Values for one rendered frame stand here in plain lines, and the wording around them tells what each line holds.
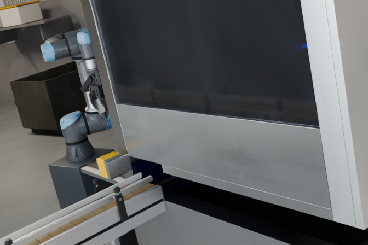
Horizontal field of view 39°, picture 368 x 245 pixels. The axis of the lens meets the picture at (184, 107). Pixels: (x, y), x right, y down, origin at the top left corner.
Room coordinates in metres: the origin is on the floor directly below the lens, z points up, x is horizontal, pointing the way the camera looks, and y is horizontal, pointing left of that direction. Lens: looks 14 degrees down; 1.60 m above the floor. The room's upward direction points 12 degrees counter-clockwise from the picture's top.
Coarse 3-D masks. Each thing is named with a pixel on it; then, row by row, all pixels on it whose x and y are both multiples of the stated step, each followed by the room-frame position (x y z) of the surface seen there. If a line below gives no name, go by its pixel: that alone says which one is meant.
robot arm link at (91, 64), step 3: (84, 60) 2.12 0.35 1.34; (87, 60) 2.07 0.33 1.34; (90, 60) 2.06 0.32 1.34; (93, 60) 2.06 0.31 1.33; (84, 63) 2.08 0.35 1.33; (87, 63) 2.07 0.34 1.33; (90, 63) 2.06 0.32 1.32; (93, 63) 2.06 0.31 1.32; (87, 66) 2.07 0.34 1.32; (90, 66) 2.06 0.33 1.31; (93, 66) 2.06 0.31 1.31; (96, 66) 2.07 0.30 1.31; (87, 69) 2.08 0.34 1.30; (90, 69) 2.07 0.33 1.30; (93, 69) 2.07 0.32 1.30
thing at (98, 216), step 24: (96, 192) 1.63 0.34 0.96; (120, 192) 1.57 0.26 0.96; (144, 192) 1.61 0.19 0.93; (48, 216) 1.50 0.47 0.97; (72, 216) 1.47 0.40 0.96; (96, 216) 1.51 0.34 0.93; (120, 216) 1.52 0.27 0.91; (144, 216) 1.58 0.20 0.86; (0, 240) 1.40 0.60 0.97; (24, 240) 1.38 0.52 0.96; (48, 240) 1.41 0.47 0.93; (72, 240) 1.43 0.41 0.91; (96, 240) 1.48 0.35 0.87
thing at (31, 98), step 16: (64, 64) 7.17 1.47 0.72; (16, 80) 6.61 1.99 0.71; (32, 80) 6.77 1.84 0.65; (48, 80) 6.04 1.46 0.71; (64, 80) 6.19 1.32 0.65; (16, 96) 6.50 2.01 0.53; (32, 96) 6.25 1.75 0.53; (48, 96) 6.02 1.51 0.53; (64, 96) 6.14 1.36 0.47; (80, 96) 6.31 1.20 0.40; (32, 112) 6.32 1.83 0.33; (48, 112) 6.08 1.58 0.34; (64, 112) 6.10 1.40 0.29; (32, 128) 6.42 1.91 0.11; (48, 128) 6.15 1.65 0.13
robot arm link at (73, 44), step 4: (76, 36) 2.19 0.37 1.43; (68, 40) 2.16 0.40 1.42; (72, 40) 2.16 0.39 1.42; (76, 40) 2.16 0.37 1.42; (68, 44) 2.15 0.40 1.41; (72, 44) 2.15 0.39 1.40; (76, 44) 2.15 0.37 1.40; (72, 48) 2.15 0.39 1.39; (76, 48) 2.15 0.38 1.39; (72, 52) 2.15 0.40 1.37; (76, 52) 2.16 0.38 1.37; (80, 52) 2.17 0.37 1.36
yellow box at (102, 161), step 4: (112, 152) 1.80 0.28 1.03; (100, 156) 1.78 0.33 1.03; (104, 156) 1.77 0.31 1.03; (108, 156) 1.76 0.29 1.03; (112, 156) 1.75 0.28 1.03; (116, 156) 1.74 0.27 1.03; (120, 156) 1.75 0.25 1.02; (100, 160) 1.75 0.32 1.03; (104, 160) 1.73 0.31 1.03; (108, 160) 1.72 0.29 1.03; (100, 164) 1.75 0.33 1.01; (104, 164) 1.73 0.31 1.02; (100, 168) 1.76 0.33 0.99; (104, 168) 1.74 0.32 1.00; (100, 172) 1.77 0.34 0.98; (104, 172) 1.74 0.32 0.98; (108, 172) 1.72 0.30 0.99; (104, 176) 1.75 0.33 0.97; (108, 176) 1.72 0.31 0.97
